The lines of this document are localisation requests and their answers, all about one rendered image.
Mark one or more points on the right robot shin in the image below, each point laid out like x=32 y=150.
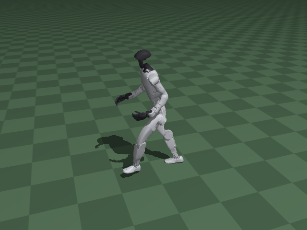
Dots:
x=172 y=146

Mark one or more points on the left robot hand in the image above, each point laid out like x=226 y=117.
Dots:
x=141 y=116

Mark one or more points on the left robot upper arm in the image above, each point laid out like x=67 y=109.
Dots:
x=154 y=81

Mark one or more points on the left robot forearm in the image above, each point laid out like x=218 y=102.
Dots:
x=158 y=105

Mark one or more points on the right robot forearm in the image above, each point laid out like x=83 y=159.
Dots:
x=136 y=92

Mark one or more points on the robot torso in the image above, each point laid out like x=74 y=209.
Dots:
x=152 y=93

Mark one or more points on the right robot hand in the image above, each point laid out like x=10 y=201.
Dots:
x=122 y=98

